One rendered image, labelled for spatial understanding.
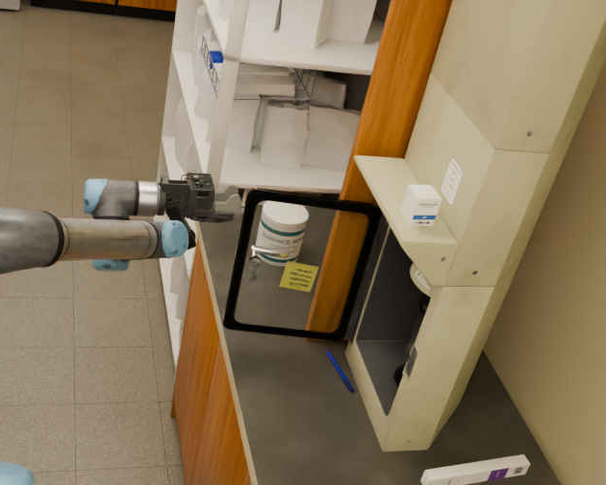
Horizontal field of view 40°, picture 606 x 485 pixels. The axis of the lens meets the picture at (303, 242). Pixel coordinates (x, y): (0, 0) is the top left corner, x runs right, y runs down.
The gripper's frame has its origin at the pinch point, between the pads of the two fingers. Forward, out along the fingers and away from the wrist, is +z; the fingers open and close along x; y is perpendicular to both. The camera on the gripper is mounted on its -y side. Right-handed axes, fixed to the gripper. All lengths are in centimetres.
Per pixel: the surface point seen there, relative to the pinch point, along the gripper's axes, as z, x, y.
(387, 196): 21.0, -23.5, 20.0
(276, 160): 33, 90, -37
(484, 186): 31, -39, 33
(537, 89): 34, -39, 52
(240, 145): 22, 99, -37
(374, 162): 22.7, -9.8, 20.0
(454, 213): 30, -34, 23
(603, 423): 73, -50, -18
